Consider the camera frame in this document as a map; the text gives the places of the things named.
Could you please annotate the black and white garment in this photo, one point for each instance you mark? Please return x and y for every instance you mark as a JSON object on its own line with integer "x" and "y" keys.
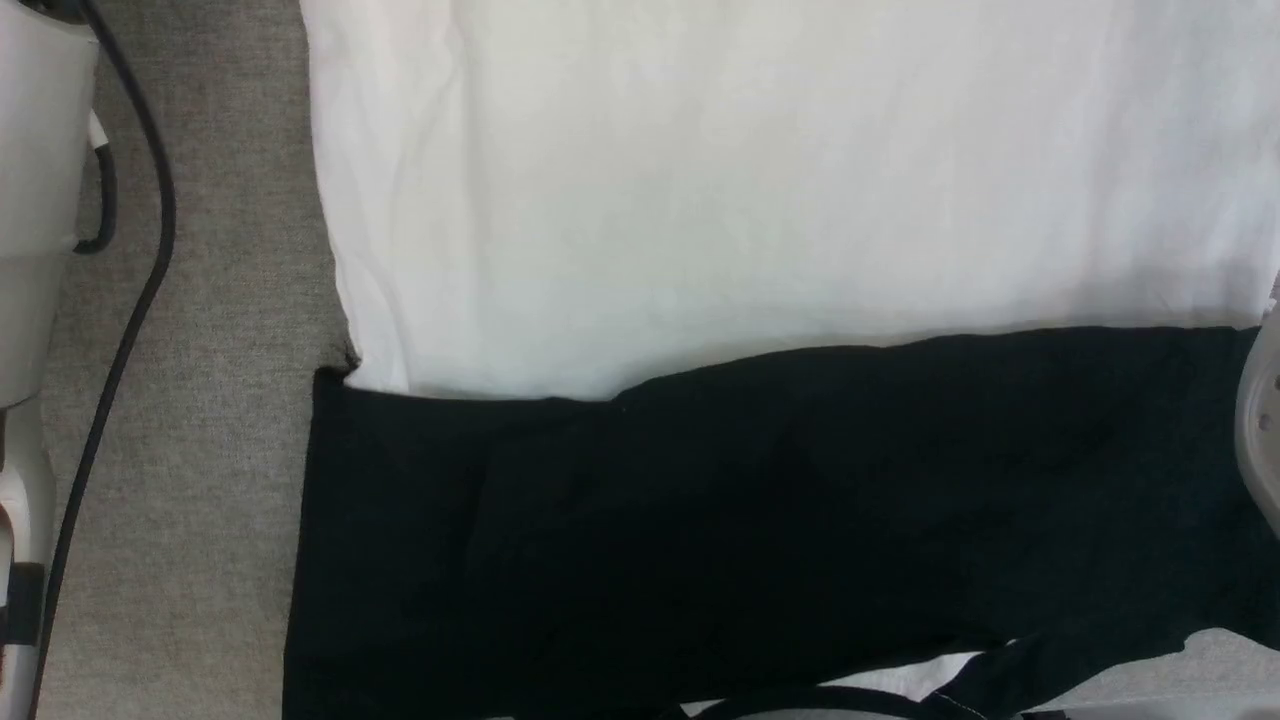
{"x": 700, "y": 200}

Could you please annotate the grey fabric sofa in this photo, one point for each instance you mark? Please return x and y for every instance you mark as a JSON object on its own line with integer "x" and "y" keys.
{"x": 220, "y": 450}

